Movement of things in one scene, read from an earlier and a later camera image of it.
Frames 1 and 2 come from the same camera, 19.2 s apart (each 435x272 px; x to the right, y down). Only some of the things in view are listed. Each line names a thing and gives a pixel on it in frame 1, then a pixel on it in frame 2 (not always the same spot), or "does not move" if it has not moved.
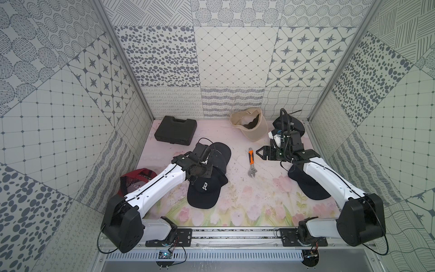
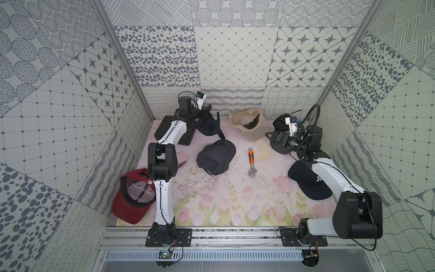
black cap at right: [307, 186] does not move
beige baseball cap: [251, 123] does not move
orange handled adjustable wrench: [252, 170] does not move
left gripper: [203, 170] -> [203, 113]
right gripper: [268, 150] -> [280, 135]
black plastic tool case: [175, 131] does not move
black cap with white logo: [205, 192] -> [208, 126]
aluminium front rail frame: [241, 249] does not move
